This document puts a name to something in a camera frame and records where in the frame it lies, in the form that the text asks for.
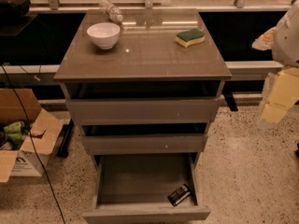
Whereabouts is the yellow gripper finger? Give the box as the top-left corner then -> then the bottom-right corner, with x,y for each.
258,67 -> 299,128
251,27 -> 276,51

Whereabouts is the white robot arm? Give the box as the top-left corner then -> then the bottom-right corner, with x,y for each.
252,1 -> 299,128

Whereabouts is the grey drawer cabinet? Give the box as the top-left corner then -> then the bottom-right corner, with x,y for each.
53,8 -> 233,224

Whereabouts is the grey bottom drawer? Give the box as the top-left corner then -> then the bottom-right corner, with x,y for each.
83,153 -> 210,224

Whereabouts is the grey drawer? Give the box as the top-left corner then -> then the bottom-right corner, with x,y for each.
82,123 -> 207,155
63,80 -> 223,126
83,153 -> 210,224

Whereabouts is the grey top drawer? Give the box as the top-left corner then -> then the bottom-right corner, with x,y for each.
63,80 -> 223,126

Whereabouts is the grey middle drawer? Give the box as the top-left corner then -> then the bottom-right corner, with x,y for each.
82,123 -> 207,155

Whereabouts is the black table leg right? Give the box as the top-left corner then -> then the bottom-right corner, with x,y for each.
222,82 -> 238,112

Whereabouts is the black table leg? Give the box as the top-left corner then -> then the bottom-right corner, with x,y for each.
222,82 -> 238,112
57,120 -> 74,158

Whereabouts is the yellow green sponge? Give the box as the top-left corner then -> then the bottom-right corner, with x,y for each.
176,28 -> 205,48

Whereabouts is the clear plastic water bottle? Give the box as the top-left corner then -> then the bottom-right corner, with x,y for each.
99,0 -> 123,22

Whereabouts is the white ceramic bowl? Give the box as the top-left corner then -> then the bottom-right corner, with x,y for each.
87,22 -> 121,49

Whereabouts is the black table leg left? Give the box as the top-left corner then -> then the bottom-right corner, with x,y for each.
57,120 -> 74,158

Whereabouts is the black object on ledge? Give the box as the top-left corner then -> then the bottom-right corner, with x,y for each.
0,0 -> 31,20

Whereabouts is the open cardboard box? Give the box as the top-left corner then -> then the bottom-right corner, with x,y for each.
0,89 -> 63,183

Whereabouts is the green bag in box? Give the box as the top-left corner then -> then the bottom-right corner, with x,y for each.
4,121 -> 25,149

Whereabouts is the black cable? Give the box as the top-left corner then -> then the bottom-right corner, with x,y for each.
0,63 -> 67,224

